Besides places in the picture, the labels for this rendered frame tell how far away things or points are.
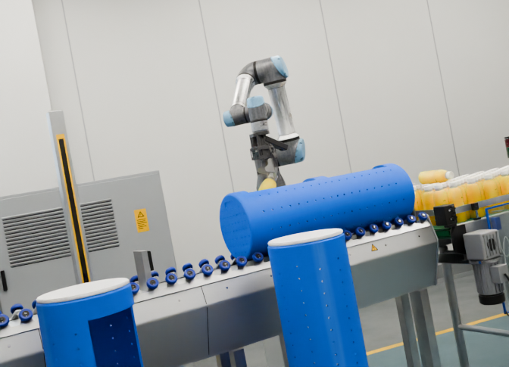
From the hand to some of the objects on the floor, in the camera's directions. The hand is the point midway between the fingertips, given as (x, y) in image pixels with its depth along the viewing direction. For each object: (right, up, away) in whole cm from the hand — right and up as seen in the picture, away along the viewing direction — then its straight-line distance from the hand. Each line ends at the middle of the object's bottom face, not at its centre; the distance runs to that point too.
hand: (273, 176), depth 274 cm
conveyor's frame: (+158, -101, +74) cm, 201 cm away
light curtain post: (-61, -140, -10) cm, 153 cm away
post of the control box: (+87, -114, +68) cm, 158 cm away
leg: (-4, -130, -24) cm, 132 cm away
